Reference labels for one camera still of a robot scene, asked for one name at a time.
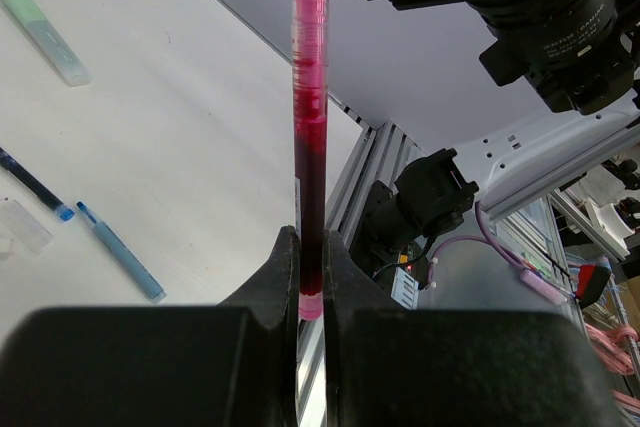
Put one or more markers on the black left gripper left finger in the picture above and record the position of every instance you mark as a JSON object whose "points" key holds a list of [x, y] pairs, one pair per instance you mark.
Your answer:
{"points": [[261, 357]]}

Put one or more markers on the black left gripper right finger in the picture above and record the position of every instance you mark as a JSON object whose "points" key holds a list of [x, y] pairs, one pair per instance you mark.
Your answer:
{"points": [[346, 290]]}

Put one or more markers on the red gel pen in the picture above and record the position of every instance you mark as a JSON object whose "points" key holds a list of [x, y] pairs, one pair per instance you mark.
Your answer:
{"points": [[309, 40]]}

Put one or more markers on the clear pen cap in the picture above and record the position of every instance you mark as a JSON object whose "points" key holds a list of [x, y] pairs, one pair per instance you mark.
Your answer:
{"points": [[24, 227]]}

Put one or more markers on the green highlighter pen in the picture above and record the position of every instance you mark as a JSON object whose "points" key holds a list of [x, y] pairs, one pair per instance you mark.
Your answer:
{"points": [[49, 42]]}

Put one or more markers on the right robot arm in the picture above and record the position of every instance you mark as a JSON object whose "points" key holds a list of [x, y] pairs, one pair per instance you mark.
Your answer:
{"points": [[527, 91]]}

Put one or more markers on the light blue pen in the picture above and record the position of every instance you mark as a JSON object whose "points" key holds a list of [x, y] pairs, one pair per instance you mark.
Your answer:
{"points": [[129, 263]]}

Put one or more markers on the dark blue gel pen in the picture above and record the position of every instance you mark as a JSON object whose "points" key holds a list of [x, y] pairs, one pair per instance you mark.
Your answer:
{"points": [[39, 190]]}

